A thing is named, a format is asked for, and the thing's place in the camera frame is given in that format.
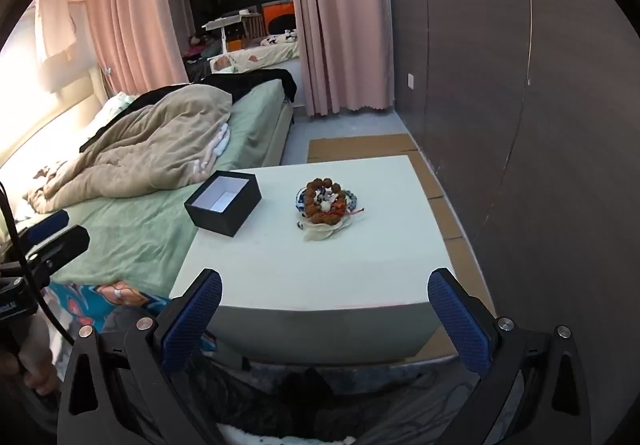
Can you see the pink curtain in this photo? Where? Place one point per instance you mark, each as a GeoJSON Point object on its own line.
{"type": "Point", "coordinates": [135, 10]}
{"type": "Point", "coordinates": [340, 25]}

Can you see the pink white striped cloth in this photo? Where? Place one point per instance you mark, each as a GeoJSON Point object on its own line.
{"type": "Point", "coordinates": [220, 145]}

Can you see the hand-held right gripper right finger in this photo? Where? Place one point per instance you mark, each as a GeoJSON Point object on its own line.
{"type": "Point", "coordinates": [460, 325]}

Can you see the white wall socket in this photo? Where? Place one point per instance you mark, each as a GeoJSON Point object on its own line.
{"type": "Point", "coordinates": [411, 81]}

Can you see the black jewelry box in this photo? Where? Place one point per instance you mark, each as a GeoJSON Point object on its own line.
{"type": "Point", "coordinates": [220, 225]}

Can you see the white hanging garment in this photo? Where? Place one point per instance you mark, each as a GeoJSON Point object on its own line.
{"type": "Point", "coordinates": [52, 25]}

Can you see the person's left hand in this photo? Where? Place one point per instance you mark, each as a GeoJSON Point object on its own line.
{"type": "Point", "coordinates": [35, 355]}

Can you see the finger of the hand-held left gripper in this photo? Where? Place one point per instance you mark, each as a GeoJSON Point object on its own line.
{"type": "Point", "coordinates": [47, 224]}
{"type": "Point", "coordinates": [62, 245]}

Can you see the beige cloth pouch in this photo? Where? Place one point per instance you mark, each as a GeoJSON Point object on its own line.
{"type": "Point", "coordinates": [320, 232]}

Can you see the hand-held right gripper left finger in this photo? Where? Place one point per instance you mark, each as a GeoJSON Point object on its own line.
{"type": "Point", "coordinates": [192, 320]}

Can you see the flat cardboard sheets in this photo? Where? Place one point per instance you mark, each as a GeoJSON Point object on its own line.
{"type": "Point", "coordinates": [360, 147]}

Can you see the orange box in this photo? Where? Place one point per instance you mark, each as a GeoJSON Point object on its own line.
{"type": "Point", "coordinates": [277, 15]}

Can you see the bed with green sheet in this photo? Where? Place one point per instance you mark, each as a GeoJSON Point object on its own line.
{"type": "Point", "coordinates": [140, 235]}

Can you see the small white side table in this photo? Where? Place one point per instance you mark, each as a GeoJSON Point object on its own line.
{"type": "Point", "coordinates": [225, 22]}

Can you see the white low table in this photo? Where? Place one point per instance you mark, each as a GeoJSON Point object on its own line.
{"type": "Point", "coordinates": [375, 250]}

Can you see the beige duvet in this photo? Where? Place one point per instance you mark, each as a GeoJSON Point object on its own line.
{"type": "Point", "coordinates": [150, 150]}

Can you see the colourful printed cloth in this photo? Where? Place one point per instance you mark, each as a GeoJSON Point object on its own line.
{"type": "Point", "coordinates": [95, 300]}

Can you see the black garment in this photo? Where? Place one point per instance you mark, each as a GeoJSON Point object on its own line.
{"type": "Point", "coordinates": [260, 77]}

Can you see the cream headboard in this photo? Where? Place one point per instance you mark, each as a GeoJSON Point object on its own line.
{"type": "Point", "coordinates": [55, 125]}

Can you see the floral printed bedding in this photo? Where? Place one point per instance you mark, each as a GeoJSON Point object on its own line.
{"type": "Point", "coordinates": [260, 52]}

